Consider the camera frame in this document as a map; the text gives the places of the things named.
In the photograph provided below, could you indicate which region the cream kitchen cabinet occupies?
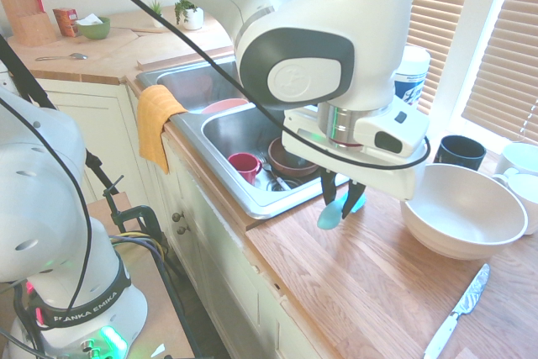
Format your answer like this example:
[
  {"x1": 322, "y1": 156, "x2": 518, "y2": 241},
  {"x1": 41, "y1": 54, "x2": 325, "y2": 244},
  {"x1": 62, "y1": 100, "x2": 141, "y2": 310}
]
[{"x1": 24, "y1": 77, "x2": 337, "y2": 359}]

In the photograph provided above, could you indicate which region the green bowl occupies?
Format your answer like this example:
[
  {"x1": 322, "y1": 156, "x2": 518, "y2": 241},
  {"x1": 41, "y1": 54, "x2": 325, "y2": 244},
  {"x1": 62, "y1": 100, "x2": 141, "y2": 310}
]
[{"x1": 76, "y1": 16, "x2": 112, "y2": 40}]

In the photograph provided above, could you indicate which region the steel sink drain strainer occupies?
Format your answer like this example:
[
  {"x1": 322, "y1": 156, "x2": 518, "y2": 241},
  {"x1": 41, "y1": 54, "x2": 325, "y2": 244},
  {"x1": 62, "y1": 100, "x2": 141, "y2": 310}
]
[{"x1": 268, "y1": 176, "x2": 298, "y2": 192}]

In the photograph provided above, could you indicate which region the white wipes canister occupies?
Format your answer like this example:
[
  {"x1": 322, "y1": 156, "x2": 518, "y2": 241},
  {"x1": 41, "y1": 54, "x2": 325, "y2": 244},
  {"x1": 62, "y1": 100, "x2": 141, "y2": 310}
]
[{"x1": 393, "y1": 45, "x2": 433, "y2": 114}]

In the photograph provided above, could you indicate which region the pink bowl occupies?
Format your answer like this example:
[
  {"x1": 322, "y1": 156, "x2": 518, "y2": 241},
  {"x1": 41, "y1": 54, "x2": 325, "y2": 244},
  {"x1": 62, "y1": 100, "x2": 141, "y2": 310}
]
[{"x1": 200, "y1": 98, "x2": 250, "y2": 115}]

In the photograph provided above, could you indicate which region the teal plastic knife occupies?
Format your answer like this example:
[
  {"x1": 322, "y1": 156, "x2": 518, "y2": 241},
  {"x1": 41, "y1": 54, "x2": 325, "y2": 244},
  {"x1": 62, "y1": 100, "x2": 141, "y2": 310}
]
[{"x1": 317, "y1": 190, "x2": 367, "y2": 232}]

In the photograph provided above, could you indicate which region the white mug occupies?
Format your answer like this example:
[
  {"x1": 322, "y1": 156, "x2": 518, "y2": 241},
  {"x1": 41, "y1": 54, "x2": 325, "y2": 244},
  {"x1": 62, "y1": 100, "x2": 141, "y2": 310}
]
[
  {"x1": 491, "y1": 167, "x2": 538, "y2": 236},
  {"x1": 495, "y1": 142, "x2": 538, "y2": 176}
]

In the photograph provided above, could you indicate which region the orange dish cloth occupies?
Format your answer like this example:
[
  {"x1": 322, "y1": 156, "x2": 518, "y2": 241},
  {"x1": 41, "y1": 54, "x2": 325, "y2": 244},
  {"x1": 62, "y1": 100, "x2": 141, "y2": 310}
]
[{"x1": 136, "y1": 84, "x2": 189, "y2": 175}]

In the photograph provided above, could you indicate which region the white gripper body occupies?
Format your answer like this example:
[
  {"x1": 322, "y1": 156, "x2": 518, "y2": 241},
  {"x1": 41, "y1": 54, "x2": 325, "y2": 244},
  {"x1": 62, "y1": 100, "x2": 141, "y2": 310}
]
[{"x1": 280, "y1": 106, "x2": 428, "y2": 203}]

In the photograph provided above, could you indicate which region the stainless steel double sink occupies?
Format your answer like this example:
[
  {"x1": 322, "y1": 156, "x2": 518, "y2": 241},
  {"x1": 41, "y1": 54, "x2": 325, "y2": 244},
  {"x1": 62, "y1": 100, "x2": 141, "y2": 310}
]
[{"x1": 134, "y1": 54, "x2": 350, "y2": 220}]

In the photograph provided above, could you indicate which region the wooden knife block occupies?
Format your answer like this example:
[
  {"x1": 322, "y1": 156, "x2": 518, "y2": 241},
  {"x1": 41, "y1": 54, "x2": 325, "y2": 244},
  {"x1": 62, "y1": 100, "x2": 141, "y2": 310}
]
[{"x1": 0, "y1": 0, "x2": 58, "y2": 48}]

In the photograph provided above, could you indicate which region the plant in white pot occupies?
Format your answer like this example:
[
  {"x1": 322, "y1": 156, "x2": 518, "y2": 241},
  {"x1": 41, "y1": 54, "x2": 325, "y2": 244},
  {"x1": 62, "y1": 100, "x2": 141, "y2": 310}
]
[{"x1": 173, "y1": 0, "x2": 206, "y2": 31}]

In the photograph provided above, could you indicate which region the large white bowl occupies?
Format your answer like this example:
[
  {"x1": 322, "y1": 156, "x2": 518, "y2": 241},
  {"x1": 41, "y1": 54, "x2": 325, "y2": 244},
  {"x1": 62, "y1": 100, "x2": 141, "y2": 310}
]
[{"x1": 398, "y1": 163, "x2": 529, "y2": 261}]

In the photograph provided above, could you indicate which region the dark green metal clamp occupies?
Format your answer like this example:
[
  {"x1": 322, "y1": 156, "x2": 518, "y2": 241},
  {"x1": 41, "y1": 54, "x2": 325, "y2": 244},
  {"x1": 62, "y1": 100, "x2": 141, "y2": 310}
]
[{"x1": 103, "y1": 173, "x2": 163, "y2": 242}]

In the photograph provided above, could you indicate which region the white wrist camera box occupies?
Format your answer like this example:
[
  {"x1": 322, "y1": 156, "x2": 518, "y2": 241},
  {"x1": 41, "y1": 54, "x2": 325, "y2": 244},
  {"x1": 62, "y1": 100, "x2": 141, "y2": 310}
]
[{"x1": 352, "y1": 96, "x2": 430, "y2": 157}]

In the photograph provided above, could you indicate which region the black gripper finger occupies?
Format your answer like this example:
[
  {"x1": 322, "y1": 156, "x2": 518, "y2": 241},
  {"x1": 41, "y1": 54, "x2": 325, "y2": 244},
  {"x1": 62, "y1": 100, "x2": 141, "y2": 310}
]
[
  {"x1": 319, "y1": 167, "x2": 337, "y2": 207},
  {"x1": 340, "y1": 180, "x2": 367, "y2": 220}
]

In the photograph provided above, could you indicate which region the brown bowl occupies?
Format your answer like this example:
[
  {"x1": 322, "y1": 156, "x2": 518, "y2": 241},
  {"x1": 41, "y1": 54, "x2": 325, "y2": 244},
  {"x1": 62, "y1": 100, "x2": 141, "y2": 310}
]
[{"x1": 267, "y1": 136, "x2": 320, "y2": 178}]

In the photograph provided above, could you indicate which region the orange cardboard box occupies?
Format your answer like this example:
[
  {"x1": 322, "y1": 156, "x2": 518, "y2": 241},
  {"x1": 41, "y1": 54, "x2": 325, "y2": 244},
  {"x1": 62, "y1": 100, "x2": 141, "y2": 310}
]
[{"x1": 52, "y1": 8, "x2": 80, "y2": 38}]

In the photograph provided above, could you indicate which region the silver spoon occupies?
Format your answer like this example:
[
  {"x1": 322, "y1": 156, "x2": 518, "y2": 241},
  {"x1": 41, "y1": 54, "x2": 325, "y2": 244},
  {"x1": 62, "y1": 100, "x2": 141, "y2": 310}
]
[{"x1": 34, "y1": 52, "x2": 89, "y2": 62}]

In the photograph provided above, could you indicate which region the beige window blind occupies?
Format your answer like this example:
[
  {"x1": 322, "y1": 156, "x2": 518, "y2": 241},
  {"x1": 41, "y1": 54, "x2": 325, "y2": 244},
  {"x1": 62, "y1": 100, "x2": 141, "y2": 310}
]
[
  {"x1": 220, "y1": 0, "x2": 480, "y2": 116},
  {"x1": 461, "y1": 0, "x2": 538, "y2": 145}
]

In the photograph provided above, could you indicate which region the small potted plant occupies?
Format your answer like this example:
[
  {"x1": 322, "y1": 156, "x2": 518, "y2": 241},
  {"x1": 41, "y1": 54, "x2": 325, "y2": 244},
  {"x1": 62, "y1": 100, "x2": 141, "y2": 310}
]
[{"x1": 147, "y1": 0, "x2": 166, "y2": 28}]

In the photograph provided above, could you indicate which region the black mug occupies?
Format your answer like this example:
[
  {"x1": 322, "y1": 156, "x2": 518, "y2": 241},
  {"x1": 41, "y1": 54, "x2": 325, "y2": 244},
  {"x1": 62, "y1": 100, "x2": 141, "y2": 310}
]
[{"x1": 434, "y1": 135, "x2": 488, "y2": 171}]

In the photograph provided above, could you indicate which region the white-handled steel knife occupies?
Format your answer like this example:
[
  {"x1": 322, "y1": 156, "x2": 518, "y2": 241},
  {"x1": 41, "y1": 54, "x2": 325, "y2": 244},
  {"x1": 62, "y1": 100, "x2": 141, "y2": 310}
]
[{"x1": 422, "y1": 263, "x2": 492, "y2": 359}]

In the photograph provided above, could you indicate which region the red cup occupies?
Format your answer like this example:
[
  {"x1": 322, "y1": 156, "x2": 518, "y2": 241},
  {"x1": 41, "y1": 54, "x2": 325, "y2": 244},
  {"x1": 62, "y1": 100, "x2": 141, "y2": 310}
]
[{"x1": 228, "y1": 152, "x2": 264, "y2": 187}]

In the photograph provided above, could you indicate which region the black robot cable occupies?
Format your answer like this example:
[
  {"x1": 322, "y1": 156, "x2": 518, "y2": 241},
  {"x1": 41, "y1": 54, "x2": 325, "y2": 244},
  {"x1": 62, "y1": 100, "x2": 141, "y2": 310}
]
[{"x1": 71, "y1": 0, "x2": 433, "y2": 166}]

